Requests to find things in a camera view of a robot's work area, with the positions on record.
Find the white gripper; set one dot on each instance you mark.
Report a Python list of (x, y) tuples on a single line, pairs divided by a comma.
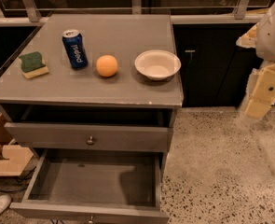
[(273, 34)]

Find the orange fruit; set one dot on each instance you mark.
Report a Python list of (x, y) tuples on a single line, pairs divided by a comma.
[(107, 66)]

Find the grey drawer cabinet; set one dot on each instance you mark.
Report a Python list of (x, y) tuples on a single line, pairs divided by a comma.
[(81, 96)]

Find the closed top drawer front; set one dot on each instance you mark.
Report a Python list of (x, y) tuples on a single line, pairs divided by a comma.
[(91, 137)]

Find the open grey middle drawer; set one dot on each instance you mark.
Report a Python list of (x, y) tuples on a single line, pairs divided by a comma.
[(96, 187)]

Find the dark lower cabinet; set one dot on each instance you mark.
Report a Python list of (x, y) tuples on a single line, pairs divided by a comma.
[(214, 69)]

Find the white paper bowl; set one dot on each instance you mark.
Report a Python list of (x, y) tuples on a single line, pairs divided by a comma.
[(157, 64)]

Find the blue pepsi can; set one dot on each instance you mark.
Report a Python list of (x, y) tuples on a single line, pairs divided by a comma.
[(73, 43)]

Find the green yellow sponge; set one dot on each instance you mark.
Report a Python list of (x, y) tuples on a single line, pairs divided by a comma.
[(33, 65)]

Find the light wooden board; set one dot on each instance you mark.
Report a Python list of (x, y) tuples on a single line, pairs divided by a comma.
[(13, 158)]

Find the metal window frame rail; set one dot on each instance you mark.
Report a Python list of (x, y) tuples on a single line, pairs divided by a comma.
[(34, 12)]

